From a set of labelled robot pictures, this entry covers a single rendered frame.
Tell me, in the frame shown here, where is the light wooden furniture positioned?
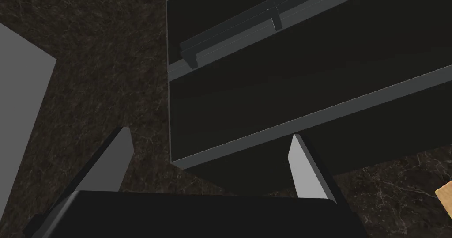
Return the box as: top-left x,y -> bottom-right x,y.
435,181 -> 452,219

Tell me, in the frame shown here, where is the black oven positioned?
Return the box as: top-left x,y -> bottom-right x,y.
165,0 -> 452,197

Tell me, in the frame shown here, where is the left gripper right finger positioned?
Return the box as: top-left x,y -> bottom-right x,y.
287,133 -> 348,205

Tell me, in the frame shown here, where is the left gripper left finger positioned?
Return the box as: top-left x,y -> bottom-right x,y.
63,126 -> 135,198

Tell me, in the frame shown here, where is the grey oven handle bar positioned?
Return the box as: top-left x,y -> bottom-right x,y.
179,5 -> 283,70

